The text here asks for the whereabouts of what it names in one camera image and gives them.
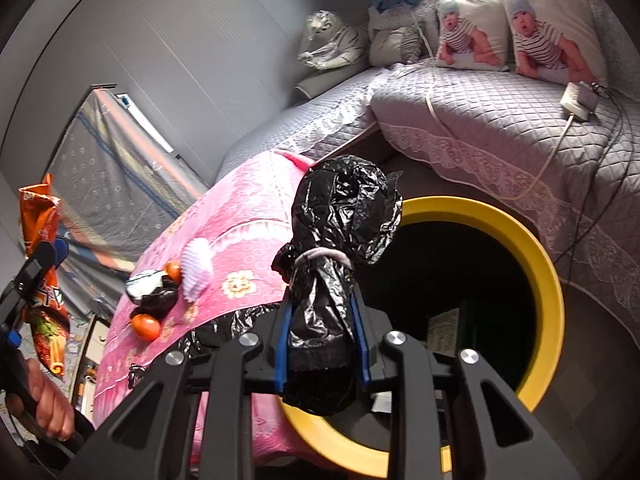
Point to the white power adapter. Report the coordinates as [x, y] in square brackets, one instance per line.
[579, 100]

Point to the orange snack bag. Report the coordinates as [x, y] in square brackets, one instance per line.
[47, 317]

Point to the pink floral tablecloth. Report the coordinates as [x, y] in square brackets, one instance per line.
[246, 219]

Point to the grey bolster pillow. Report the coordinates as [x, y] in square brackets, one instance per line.
[323, 80]

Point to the white TV cabinet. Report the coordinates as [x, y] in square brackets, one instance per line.
[90, 352]

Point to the baby print pillow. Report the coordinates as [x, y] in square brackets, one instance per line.
[554, 40]
[473, 35]

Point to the crumpled silver black wrapper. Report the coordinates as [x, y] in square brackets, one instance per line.
[153, 293]

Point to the black plastic bag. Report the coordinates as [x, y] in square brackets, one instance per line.
[344, 215]

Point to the small orange fruit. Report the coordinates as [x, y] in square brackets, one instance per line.
[173, 271]

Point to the left baby print pillow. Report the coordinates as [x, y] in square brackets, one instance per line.
[473, 35]

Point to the striped grey sheet cover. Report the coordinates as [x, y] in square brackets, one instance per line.
[119, 190]

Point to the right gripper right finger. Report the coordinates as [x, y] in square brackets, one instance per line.
[456, 399]

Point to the grey cushion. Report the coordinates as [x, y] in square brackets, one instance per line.
[391, 46]

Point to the orange peel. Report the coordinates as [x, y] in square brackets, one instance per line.
[146, 327]

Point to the person's left hand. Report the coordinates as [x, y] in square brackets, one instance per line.
[54, 416]

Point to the yellow rimmed trash bin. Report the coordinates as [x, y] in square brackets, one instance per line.
[550, 323]

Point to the right baby print pillow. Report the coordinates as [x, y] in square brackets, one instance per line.
[554, 40]

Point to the grey quilted corner sofa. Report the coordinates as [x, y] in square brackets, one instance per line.
[506, 135]

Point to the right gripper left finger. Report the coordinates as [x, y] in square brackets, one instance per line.
[191, 416]

